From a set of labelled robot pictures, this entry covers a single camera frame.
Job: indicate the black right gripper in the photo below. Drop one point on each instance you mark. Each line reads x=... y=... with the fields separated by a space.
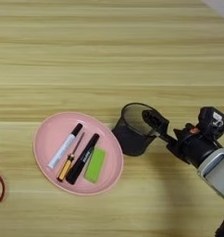
x=194 y=149

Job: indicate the black mesh pen cup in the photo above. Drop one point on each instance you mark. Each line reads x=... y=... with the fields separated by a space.
x=129 y=142

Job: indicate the black marker pen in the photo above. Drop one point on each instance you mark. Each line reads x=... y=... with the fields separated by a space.
x=81 y=162

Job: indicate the black box with white label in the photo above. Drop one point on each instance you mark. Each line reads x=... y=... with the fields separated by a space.
x=213 y=122

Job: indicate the green eraser block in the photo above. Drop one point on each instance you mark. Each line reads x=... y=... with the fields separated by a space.
x=95 y=165

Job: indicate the white marker with black cap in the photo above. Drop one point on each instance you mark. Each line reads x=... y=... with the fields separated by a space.
x=63 y=149

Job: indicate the pink oval plate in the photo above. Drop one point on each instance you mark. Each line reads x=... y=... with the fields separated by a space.
x=55 y=135

